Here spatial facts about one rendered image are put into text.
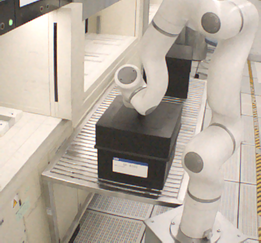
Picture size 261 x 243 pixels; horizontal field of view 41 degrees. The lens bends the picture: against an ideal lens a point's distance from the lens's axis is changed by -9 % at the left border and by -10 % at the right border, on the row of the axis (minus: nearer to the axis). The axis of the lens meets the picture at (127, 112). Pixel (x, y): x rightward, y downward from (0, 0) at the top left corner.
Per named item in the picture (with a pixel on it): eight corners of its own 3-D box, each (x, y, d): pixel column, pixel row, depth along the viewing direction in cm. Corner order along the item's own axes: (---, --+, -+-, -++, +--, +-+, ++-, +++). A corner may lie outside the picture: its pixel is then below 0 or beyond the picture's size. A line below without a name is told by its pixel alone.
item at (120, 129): (168, 162, 137) (172, 131, 131) (92, 147, 144) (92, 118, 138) (182, 124, 163) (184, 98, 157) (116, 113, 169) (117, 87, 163)
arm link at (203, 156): (228, 189, 117) (243, 128, 106) (198, 218, 105) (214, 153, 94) (200, 176, 124) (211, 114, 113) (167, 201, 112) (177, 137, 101)
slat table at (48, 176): (162, 309, 173) (182, 204, 138) (56, 279, 186) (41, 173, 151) (195, 171, 285) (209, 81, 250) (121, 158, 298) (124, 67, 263)
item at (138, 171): (96, 178, 152) (95, 143, 144) (116, 144, 175) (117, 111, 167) (162, 191, 145) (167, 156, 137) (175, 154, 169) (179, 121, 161)
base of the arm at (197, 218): (231, 235, 122) (243, 196, 114) (190, 256, 114) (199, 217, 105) (200, 205, 137) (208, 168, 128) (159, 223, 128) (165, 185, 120)
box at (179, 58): (187, 99, 221) (191, 60, 210) (140, 93, 226) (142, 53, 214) (190, 81, 246) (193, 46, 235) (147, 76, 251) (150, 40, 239)
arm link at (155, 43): (200, 49, 105) (156, 114, 125) (167, 14, 110) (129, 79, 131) (182, 53, 99) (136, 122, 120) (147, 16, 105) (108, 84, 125)
